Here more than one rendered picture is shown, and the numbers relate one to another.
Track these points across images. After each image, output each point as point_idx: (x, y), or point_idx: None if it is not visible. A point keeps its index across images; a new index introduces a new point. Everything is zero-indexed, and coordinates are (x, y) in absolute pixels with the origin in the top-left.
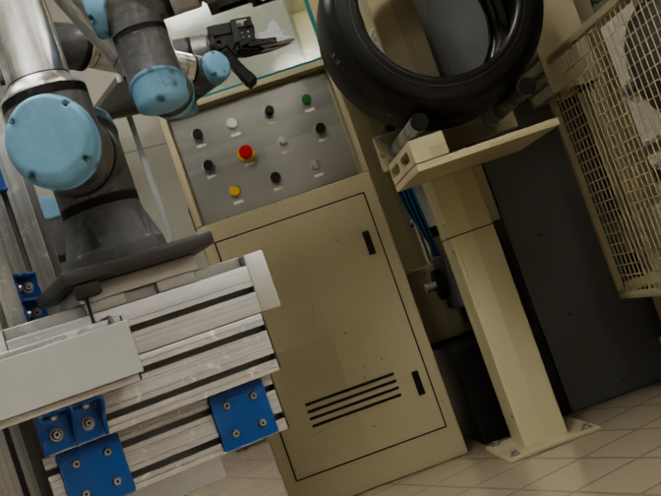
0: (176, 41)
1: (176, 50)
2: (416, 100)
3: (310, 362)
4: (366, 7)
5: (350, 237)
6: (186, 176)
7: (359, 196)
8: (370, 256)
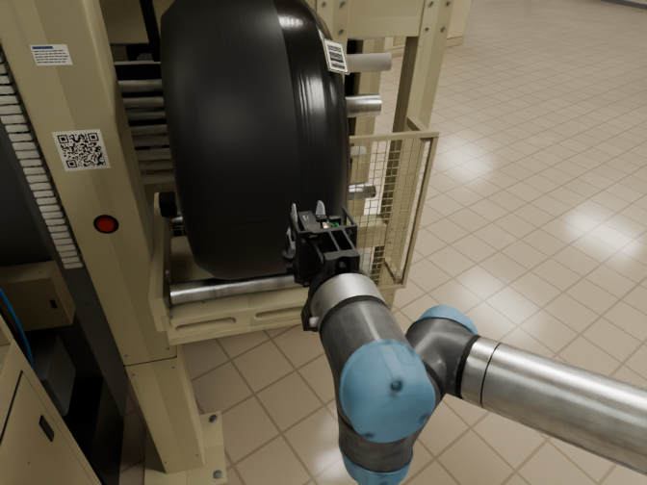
0: (397, 323)
1: (514, 347)
2: None
3: None
4: (95, 96)
5: (35, 442)
6: None
7: (22, 380)
8: (51, 443)
